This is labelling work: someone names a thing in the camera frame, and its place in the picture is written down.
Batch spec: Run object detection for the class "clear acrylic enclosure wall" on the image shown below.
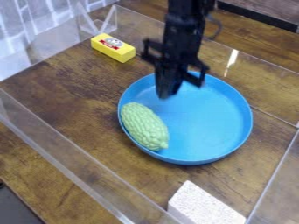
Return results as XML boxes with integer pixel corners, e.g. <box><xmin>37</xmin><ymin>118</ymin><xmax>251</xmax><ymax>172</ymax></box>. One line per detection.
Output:
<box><xmin>0</xmin><ymin>0</ymin><xmax>299</xmax><ymax>224</ymax></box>

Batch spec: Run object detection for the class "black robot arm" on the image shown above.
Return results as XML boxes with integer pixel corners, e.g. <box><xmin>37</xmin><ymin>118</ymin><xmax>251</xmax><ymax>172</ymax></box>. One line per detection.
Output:
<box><xmin>142</xmin><ymin>0</ymin><xmax>215</xmax><ymax>99</ymax></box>

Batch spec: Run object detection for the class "green bumpy bitter gourd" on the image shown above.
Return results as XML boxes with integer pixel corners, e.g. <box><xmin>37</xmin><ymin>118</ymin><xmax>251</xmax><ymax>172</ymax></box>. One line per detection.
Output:
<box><xmin>120</xmin><ymin>102</ymin><xmax>170</xmax><ymax>151</ymax></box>

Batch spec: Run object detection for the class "yellow rectangular block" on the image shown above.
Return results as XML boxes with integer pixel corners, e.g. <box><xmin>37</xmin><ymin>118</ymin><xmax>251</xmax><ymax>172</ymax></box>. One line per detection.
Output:
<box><xmin>91</xmin><ymin>33</ymin><xmax>136</xmax><ymax>63</ymax></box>

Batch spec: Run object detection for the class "blue round plastic tray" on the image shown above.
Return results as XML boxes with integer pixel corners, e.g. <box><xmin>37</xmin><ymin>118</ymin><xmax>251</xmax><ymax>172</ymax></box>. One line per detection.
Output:
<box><xmin>117</xmin><ymin>74</ymin><xmax>254</xmax><ymax>165</ymax></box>

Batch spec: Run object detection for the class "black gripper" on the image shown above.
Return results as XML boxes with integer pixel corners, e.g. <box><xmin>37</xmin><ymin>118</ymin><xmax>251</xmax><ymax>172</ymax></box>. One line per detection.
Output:
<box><xmin>140</xmin><ymin>12</ymin><xmax>211</xmax><ymax>100</ymax></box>

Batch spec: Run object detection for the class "black cable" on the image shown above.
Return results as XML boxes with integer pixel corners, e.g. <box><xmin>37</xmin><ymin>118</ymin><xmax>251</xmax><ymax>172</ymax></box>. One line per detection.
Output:
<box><xmin>203</xmin><ymin>14</ymin><xmax>224</xmax><ymax>41</ymax></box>

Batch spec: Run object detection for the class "white speckled foam block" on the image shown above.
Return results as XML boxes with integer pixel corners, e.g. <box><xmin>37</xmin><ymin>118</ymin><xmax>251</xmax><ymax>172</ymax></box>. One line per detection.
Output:
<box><xmin>167</xmin><ymin>180</ymin><xmax>247</xmax><ymax>224</ymax></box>

